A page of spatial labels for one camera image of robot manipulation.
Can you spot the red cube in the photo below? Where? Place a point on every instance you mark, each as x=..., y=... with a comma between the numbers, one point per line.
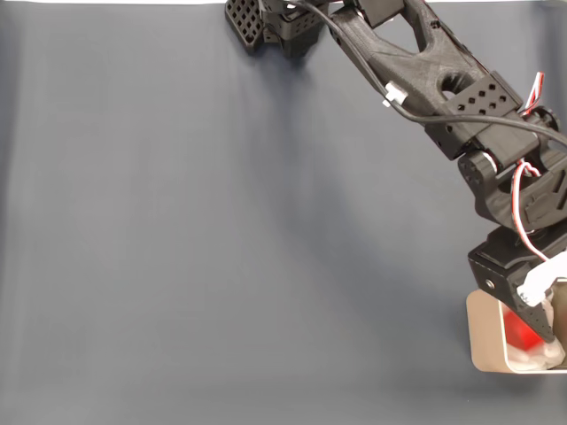
x=520, y=329

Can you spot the dark grey table mat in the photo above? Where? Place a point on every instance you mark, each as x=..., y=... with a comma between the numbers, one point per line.
x=221, y=265

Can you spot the beige box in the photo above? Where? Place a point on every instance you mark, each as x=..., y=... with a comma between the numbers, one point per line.
x=483, y=336

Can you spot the white camera board mount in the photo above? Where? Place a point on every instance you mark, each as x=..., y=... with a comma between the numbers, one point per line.
x=542, y=276

